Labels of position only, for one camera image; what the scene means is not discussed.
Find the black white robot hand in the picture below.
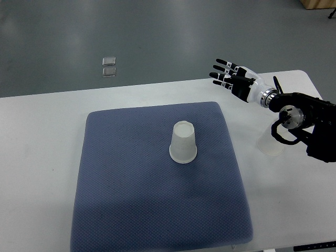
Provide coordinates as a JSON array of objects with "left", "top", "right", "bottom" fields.
[{"left": 209, "top": 59, "right": 277, "bottom": 107}]

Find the white paper cup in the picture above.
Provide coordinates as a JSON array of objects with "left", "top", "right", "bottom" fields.
[
  {"left": 257, "top": 124, "right": 285, "bottom": 156},
  {"left": 169, "top": 121, "right": 197, "bottom": 164}
]

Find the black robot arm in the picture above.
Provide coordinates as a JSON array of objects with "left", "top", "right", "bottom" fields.
[{"left": 266, "top": 77, "right": 335, "bottom": 163}]

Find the white paper cup on mat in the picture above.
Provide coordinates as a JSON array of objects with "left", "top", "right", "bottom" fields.
[{"left": 169, "top": 121, "right": 197, "bottom": 164}]

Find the wooden furniture corner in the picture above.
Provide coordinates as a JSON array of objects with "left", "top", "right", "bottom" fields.
[{"left": 300, "top": 0, "right": 335, "bottom": 10}]

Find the black tripod leg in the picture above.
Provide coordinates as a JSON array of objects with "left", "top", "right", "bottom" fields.
[{"left": 328, "top": 8, "right": 336, "bottom": 19}]

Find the blue fabric mat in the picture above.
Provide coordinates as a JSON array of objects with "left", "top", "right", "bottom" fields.
[{"left": 70, "top": 102, "right": 253, "bottom": 251}]

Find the lower metal floor plate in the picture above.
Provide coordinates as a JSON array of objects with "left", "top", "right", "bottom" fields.
[{"left": 102, "top": 67, "right": 117, "bottom": 77}]

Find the metal floor plate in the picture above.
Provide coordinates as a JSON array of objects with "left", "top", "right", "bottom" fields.
[
  {"left": 102, "top": 67, "right": 117, "bottom": 77},
  {"left": 102, "top": 56, "right": 116, "bottom": 66}
]

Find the upper metal floor plate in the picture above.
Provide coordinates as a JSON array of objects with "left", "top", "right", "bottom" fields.
[{"left": 102, "top": 56, "right": 116, "bottom": 66}]

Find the black table control panel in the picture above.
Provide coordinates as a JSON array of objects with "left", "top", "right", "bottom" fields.
[{"left": 293, "top": 241, "right": 335, "bottom": 251}]

